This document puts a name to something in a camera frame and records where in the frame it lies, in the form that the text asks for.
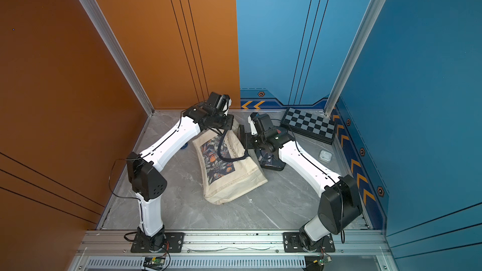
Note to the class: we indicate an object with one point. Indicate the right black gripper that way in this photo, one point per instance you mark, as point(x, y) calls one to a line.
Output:
point(248, 138)

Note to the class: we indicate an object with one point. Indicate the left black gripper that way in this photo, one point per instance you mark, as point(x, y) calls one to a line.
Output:
point(230, 120)

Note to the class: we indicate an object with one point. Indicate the cream canvas tote bag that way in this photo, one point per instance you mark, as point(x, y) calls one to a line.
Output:
point(224, 181)

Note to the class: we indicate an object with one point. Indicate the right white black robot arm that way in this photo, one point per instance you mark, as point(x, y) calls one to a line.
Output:
point(340, 202)

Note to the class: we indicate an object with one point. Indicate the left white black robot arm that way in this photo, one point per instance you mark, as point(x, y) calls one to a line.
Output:
point(144, 169)

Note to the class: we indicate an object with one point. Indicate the black white chess board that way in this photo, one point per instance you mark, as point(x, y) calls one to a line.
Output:
point(309, 125)

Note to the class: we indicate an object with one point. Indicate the small white case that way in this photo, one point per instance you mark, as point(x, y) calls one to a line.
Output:
point(325, 155)

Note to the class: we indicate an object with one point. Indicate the white vent grille strip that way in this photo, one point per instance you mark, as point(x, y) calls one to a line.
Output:
point(223, 262)

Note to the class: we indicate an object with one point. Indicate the right green circuit board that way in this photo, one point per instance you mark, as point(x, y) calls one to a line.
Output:
point(322, 261)

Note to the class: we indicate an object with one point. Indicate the green circuit board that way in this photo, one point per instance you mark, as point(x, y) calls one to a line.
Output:
point(154, 263)
point(322, 261)

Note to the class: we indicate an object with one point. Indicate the left green circuit board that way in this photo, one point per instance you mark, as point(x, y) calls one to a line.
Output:
point(154, 263)

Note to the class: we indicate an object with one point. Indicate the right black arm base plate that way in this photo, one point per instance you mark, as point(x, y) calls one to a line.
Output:
point(297, 242)

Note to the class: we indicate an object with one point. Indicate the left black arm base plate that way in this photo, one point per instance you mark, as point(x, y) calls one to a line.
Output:
point(171, 242)

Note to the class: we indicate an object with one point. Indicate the aluminium mounting rail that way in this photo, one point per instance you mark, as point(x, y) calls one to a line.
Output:
point(233, 242)

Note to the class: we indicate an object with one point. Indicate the left aluminium corner post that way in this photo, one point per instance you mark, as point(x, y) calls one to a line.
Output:
point(107, 35)

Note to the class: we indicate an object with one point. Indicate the aluminium corner post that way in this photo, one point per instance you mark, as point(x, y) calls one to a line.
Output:
point(367, 23)
point(107, 35)

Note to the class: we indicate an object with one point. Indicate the right aluminium corner post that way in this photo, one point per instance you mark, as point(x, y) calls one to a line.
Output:
point(367, 23)

